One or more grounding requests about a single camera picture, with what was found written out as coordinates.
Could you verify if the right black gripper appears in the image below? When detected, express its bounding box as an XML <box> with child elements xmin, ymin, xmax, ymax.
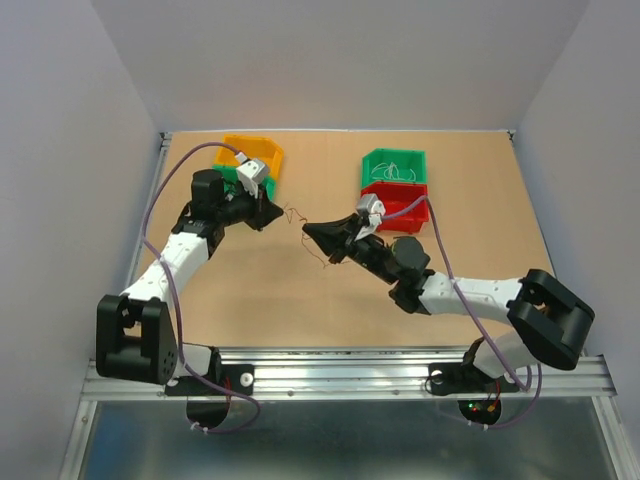
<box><xmin>303</xmin><ymin>213</ymin><xmax>398</xmax><ymax>286</ymax></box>

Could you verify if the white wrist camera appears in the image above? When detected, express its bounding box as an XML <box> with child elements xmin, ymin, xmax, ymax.
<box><xmin>235</xmin><ymin>152</ymin><xmax>270</xmax><ymax>198</ymax></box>
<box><xmin>355</xmin><ymin>193</ymin><xmax>386</xmax><ymax>241</ymax></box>

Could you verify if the red plastic bin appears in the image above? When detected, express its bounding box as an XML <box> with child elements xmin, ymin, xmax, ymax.
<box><xmin>359</xmin><ymin>182</ymin><xmax>431</xmax><ymax>235</ymax></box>

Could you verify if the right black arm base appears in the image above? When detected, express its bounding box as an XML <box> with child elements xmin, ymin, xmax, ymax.
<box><xmin>425</xmin><ymin>362</ymin><xmax>518</xmax><ymax>396</ymax></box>

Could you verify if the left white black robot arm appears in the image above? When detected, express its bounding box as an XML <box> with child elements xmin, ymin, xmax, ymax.
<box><xmin>96</xmin><ymin>160</ymin><xmax>283</xmax><ymax>394</ymax></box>

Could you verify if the white wire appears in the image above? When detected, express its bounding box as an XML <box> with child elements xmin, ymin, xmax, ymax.
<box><xmin>369</xmin><ymin>160</ymin><xmax>419</xmax><ymax>182</ymax></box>

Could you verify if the aluminium rail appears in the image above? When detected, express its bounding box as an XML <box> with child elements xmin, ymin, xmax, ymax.
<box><xmin>112</xmin><ymin>132</ymin><xmax>172</xmax><ymax>294</ymax></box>
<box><xmin>81</xmin><ymin>347</ymin><xmax>617</xmax><ymax>402</ymax></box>

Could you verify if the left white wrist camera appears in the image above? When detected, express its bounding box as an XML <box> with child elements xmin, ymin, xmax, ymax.
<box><xmin>235</xmin><ymin>152</ymin><xmax>270</xmax><ymax>198</ymax></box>

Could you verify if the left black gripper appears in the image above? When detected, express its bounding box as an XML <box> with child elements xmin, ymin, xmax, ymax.
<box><xmin>215</xmin><ymin>181</ymin><xmax>283</xmax><ymax>232</ymax></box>

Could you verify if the aluminium front rail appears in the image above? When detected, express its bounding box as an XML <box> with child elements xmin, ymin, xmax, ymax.
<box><xmin>81</xmin><ymin>347</ymin><xmax>617</xmax><ymax>402</ymax></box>

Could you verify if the aluminium left side rail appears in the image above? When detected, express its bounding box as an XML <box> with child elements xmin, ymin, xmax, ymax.
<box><xmin>112</xmin><ymin>132</ymin><xmax>172</xmax><ymax>294</ymax></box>

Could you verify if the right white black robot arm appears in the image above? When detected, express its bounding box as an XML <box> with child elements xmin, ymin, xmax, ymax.
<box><xmin>302</xmin><ymin>214</ymin><xmax>595</xmax><ymax>390</ymax></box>

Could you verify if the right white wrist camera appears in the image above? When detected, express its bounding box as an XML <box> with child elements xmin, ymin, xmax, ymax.
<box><xmin>355</xmin><ymin>193</ymin><xmax>386</xmax><ymax>241</ymax></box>

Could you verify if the red striped wire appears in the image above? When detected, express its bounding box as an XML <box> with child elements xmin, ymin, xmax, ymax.
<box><xmin>282</xmin><ymin>202</ymin><xmax>331</xmax><ymax>271</ymax></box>

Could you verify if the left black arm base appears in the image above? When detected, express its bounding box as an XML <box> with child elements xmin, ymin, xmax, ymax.
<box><xmin>164</xmin><ymin>364</ymin><xmax>255</xmax><ymax>397</ymax></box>

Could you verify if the yellow plastic bin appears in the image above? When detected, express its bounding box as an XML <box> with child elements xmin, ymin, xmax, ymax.
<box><xmin>213</xmin><ymin>134</ymin><xmax>284</xmax><ymax>181</ymax></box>

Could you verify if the green plastic bin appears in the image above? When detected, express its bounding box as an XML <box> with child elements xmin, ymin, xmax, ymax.
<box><xmin>213</xmin><ymin>161</ymin><xmax>276</xmax><ymax>201</ymax></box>
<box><xmin>361</xmin><ymin>148</ymin><xmax>428</xmax><ymax>188</ymax></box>

